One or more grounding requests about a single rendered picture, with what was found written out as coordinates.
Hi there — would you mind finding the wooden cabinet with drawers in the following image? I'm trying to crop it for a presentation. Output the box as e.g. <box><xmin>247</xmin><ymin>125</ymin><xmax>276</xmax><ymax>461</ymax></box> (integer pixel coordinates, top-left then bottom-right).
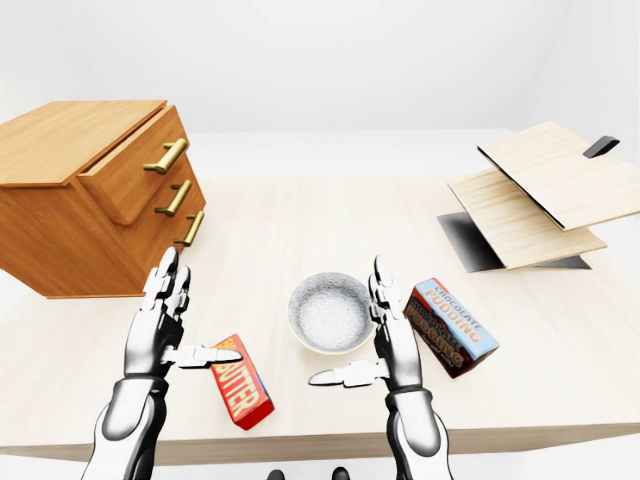
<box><xmin>0</xmin><ymin>99</ymin><xmax>208</xmax><ymax>300</ymax></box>

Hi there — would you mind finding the small black block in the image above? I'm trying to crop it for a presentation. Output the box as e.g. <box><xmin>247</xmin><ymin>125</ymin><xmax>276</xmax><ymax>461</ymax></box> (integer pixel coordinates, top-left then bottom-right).
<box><xmin>582</xmin><ymin>135</ymin><xmax>622</xmax><ymax>160</ymax></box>

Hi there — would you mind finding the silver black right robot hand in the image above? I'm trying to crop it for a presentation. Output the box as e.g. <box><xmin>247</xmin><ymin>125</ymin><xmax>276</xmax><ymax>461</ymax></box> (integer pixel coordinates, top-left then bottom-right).
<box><xmin>307</xmin><ymin>254</ymin><xmax>423</xmax><ymax>395</ymax></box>

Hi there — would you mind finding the patterned grey bowl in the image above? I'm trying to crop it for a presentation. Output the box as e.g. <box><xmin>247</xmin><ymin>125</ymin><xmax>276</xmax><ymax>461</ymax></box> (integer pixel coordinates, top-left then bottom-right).
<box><xmin>287</xmin><ymin>270</ymin><xmax>376</xmax><ymax>357</ymax></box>

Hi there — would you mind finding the small pale wooden board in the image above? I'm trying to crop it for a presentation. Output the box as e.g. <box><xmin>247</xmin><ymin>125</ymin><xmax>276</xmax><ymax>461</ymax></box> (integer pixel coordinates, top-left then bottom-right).
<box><xmin>447</xmin><ymin>168</ymin><xmax>609</xmax><ymax>272</ymax></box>

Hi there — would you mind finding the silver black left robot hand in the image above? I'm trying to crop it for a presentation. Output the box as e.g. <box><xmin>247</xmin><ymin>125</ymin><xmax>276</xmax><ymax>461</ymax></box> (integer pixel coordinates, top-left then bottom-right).
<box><xmin>123</xmin><ymin>245</ymin><xmax>245</xmax><ymax>380</ymax></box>

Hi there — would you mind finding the chocolate pudding box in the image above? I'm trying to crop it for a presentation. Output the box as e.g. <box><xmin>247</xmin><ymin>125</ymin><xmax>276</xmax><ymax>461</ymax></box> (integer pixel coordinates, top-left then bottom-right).
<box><xmin>402</xmin><ymin>277</ymin><xmax>501</xmax><ymax>380</ymax></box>

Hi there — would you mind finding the short brass drawer handle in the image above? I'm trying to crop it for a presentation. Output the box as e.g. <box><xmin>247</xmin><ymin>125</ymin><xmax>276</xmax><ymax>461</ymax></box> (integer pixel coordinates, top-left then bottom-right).
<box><xmin>173</xmin><ymin>210</ymin><xmax>206</xmax><ymax>248</ymax></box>

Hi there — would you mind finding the medium brass drawer handle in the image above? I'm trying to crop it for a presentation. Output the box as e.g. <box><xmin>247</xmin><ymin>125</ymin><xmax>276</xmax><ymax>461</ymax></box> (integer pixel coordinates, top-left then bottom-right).
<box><xmin>154</xmin><ymin>179</ymin><xmax>194</xmax><ymax>218</ymax></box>

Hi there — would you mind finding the large wooden drawer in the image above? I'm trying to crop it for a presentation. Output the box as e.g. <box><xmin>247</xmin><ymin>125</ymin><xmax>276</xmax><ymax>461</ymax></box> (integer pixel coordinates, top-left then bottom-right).
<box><xmin>76</xmin><ymin>104</ymin><xmax>192</xmax><ymax>227</ymax></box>

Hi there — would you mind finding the red butter box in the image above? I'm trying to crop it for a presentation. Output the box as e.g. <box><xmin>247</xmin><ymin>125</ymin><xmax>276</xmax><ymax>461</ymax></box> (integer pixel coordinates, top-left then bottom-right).
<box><xmin>209</xmin><ymin>333</ymin><xmax>276</xmax><ymax>432</ymax></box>

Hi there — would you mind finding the long brass drawer handle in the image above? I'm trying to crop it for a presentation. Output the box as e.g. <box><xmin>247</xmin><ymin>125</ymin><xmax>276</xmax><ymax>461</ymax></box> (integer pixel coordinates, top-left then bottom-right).
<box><xmin>142</xmin><ymin>137</ymin><xmax>189</xmax><ymax>176</ymax></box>

